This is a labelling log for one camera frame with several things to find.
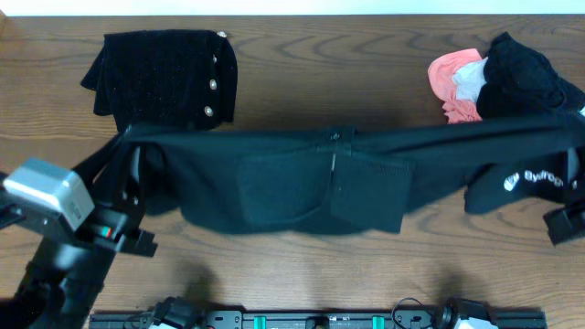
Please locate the black velvet buttoned garment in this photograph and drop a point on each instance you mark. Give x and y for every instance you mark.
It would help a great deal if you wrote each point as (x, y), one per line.
(176, 77)

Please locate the coral pink garment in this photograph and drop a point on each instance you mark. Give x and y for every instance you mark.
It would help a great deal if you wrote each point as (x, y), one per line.
(440, 73)

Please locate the white garment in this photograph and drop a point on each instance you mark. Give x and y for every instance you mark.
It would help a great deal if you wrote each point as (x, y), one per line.
(469, 80)

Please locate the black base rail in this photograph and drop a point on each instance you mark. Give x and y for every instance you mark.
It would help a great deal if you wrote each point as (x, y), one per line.
(408, 313)

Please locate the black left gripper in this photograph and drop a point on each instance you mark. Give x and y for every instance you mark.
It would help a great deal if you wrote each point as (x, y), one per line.
(115, 222)

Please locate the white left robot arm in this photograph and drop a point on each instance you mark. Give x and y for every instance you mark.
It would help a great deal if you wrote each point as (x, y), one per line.
(83, 226)

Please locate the black crumpled garment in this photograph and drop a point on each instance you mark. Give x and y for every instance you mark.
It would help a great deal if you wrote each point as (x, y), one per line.
(521, 81)

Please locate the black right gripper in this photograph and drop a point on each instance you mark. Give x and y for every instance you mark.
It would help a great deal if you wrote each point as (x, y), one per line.
(568, 224)

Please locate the black polo shirt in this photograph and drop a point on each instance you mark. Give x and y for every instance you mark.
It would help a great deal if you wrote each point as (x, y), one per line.
(342, 181)

